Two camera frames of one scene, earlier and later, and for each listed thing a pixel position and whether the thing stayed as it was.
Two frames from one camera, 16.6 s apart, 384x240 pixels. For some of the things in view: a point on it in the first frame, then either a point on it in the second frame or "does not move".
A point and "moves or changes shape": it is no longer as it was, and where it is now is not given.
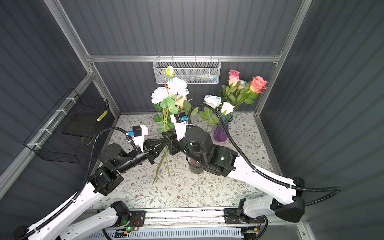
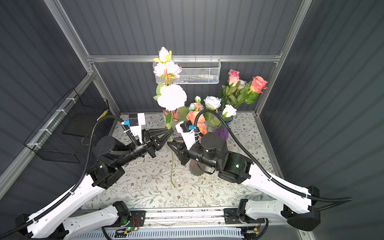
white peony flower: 168,100 moves or changes shape
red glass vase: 195,166 does not move
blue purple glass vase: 220,133 does not move
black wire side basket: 65,129 does not move
